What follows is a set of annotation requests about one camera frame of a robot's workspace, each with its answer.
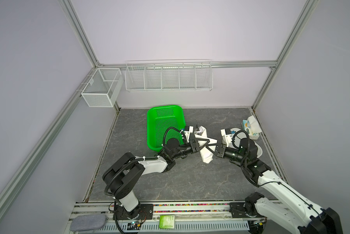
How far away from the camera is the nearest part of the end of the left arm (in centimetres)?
64

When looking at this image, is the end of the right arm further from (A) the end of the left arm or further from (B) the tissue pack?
(B) the tissue pack

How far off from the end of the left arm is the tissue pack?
0.43 meters

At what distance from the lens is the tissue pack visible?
39.6 inches
